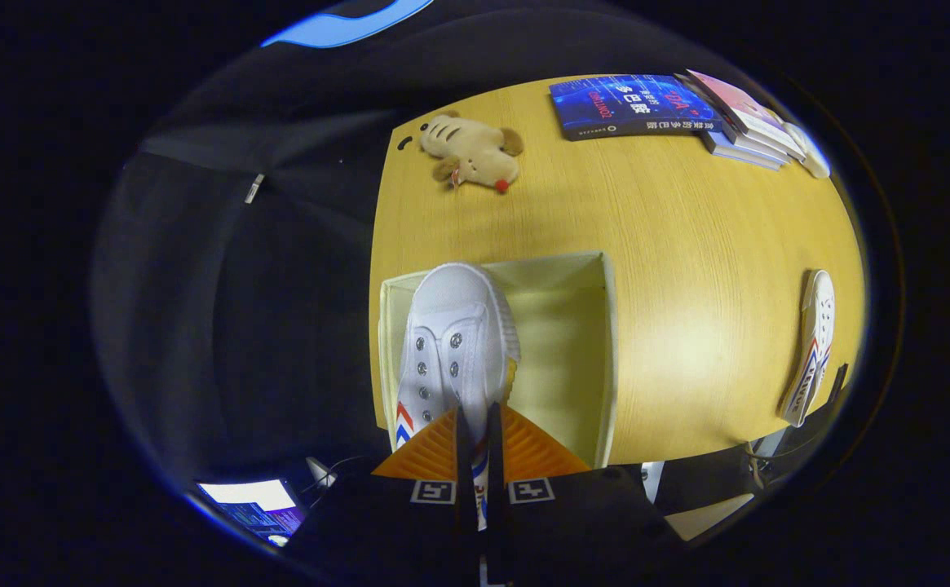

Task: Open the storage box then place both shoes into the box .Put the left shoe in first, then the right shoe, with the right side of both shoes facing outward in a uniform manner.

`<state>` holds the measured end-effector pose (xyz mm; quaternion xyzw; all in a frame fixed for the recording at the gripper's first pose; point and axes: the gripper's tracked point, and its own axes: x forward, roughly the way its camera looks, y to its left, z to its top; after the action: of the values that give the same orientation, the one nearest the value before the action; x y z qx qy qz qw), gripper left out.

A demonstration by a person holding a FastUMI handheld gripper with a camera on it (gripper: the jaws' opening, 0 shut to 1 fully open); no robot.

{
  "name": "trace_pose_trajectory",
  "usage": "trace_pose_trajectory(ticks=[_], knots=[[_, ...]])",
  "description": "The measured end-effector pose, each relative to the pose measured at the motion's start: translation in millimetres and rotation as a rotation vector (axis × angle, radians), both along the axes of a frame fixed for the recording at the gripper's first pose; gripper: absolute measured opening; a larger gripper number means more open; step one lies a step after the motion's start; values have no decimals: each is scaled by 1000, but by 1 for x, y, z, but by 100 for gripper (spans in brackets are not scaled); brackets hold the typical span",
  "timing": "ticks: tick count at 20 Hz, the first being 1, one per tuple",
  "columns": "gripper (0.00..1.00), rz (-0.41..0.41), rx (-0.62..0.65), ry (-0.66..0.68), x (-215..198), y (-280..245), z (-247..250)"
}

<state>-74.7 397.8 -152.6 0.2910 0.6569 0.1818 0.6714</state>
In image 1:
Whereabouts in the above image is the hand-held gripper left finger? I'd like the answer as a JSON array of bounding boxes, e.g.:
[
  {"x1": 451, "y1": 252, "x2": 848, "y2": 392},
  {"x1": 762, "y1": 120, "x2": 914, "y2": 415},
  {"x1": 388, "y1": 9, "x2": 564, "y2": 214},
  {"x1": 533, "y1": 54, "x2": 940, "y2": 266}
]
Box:
[{"x1": 283, "y1": 404, "x2": 479, "y2": 587}]

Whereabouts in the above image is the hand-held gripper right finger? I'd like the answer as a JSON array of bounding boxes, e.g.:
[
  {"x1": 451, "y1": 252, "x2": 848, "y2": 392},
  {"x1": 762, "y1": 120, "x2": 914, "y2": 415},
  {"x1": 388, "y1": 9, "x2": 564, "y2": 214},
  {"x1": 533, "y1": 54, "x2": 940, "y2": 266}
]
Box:
[{"x1": 487, "y1": 402, "x2": 687, "y2": 587}]

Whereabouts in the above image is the cream fabric storage box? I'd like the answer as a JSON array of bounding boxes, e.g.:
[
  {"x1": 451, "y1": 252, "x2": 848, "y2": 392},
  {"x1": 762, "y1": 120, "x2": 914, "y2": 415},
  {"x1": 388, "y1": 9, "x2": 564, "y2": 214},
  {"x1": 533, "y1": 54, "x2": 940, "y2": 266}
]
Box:
[{"x1": 377, "y1": 251, "x2": 618, "y2": 470}]

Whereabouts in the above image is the white canvas shoe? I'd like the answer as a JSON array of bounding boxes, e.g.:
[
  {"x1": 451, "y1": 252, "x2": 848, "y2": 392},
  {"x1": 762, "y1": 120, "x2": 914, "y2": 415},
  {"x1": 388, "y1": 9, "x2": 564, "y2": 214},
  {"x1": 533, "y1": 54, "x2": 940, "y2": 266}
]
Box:
[
  {"x1": 780, "y1": 269, "x2": 836, "y2": 427},
  {"x1": 393, "y1": 263, "x2": 522, "y2": 531}
]

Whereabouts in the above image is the open laptop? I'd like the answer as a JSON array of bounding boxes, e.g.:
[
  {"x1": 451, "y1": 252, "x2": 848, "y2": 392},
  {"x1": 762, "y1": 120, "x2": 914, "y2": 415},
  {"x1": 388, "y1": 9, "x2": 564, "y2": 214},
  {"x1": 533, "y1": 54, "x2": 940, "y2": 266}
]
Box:
[{"x1": 197, "y1": 479, "x2": 306, "y2": 547}]

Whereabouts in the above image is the beige plush toy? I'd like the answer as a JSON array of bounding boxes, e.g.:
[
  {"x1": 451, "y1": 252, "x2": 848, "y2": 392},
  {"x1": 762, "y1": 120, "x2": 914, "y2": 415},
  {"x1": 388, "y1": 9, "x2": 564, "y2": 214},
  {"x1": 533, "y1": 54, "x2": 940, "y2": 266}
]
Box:
[{"x1": 419, "y1": 113, "x2": 524, "y2": 194}]

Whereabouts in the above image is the pale blue book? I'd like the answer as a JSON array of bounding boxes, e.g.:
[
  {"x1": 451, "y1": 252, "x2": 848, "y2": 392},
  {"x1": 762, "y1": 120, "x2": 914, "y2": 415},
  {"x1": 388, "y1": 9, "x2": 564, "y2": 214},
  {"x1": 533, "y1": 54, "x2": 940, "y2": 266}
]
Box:
[{"x1": 701, "y1": 130, "x2": 787, "y2": 171}]

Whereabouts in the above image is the white plush toy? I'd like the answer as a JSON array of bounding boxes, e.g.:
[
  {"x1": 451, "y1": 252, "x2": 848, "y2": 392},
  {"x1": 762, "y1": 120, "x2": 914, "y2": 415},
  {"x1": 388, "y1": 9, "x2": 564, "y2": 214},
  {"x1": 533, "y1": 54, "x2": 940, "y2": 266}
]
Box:
[{"x1": 784, "y1": 122, "x2": 832, "y2": 179}]

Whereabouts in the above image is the pink book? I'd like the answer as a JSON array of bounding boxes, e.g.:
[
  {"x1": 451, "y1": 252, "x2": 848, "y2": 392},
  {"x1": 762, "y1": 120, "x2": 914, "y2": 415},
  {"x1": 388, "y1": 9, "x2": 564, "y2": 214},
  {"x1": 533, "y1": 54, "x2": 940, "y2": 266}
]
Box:
[{"x1": 687, "y1": 69, "x2": 806, "y2": 160}]

